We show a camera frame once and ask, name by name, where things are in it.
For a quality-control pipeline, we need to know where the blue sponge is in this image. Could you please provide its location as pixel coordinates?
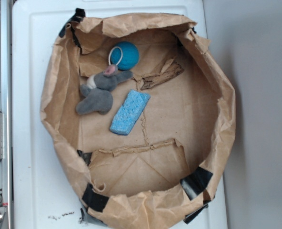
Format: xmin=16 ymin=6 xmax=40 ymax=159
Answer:
xmin=110 ymin=90 xmax=151 ymax=135

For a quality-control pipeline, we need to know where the white plastic tray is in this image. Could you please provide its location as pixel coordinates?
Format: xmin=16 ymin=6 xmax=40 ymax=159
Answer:
xmin=12 ymin=0 xmax=215 ymax=229

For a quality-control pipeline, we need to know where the metal rail frame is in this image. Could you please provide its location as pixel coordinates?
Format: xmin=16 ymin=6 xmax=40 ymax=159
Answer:
xmin=0 ymin=0 xmax=14 ymax=229

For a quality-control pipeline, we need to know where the gray plush animal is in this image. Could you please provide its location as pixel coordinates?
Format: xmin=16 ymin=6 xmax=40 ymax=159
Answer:
xmin=76 ymin=64 xmax=133 ymax=115

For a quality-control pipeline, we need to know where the brown paper bag bin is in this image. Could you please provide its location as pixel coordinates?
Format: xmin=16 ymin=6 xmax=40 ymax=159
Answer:
xmin=40 ymin=9 xmax=235 ymax=229

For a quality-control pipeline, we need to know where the blue ball with loop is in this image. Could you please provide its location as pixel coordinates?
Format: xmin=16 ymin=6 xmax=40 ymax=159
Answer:
xmin=108 ymin=41 xmax=139 ymax=71

